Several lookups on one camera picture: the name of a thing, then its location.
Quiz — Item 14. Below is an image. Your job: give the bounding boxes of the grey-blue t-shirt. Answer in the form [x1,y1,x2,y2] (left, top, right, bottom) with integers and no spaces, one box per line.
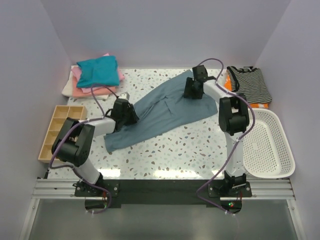
[104,70,218,152]

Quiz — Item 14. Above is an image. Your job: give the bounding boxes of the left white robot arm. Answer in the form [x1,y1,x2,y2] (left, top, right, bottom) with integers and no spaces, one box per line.
[49,97,139,189]

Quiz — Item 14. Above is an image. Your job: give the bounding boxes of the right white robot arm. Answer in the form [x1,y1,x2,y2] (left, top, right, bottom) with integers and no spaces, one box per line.
[183,65,250,197]

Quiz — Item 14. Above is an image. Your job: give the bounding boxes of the teal folded t-shirt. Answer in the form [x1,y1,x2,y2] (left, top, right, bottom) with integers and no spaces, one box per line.
[76,55,120,89]

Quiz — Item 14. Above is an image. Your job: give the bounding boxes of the black white striped t-shirt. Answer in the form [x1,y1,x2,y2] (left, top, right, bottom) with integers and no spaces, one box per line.
[224,66,272,108]

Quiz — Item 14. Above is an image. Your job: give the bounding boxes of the salmon folded t-shirt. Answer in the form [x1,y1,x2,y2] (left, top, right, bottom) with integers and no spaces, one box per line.
[72,86,116,98]

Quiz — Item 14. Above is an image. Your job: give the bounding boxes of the white folded t-shirt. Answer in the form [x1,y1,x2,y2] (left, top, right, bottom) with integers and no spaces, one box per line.
[61,75,74,98]

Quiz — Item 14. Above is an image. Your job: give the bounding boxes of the wooden compartment organizer tray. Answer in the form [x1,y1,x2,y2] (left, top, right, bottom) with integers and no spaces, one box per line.
[38,105,87,164]

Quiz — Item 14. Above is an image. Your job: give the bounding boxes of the white perforated plastic basket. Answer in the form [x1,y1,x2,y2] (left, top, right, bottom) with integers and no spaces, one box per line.
[243,108,296,179]

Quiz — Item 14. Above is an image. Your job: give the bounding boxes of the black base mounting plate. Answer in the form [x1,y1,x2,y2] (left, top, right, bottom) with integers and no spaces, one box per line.
[74,178,253,210]

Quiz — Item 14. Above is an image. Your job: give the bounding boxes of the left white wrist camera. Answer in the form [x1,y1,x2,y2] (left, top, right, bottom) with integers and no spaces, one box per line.
[119,92,130,101]

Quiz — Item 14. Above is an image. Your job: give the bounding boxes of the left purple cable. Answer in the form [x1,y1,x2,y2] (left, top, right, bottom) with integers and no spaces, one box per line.
[48,83,127,215]

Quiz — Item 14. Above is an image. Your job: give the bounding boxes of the purple cable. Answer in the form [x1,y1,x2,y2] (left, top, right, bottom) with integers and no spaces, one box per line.
[196,58,256,213]
[48,83,127,215]

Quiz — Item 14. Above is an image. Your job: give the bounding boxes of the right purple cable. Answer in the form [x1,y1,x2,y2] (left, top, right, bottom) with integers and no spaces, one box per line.
[196,58,256,213]

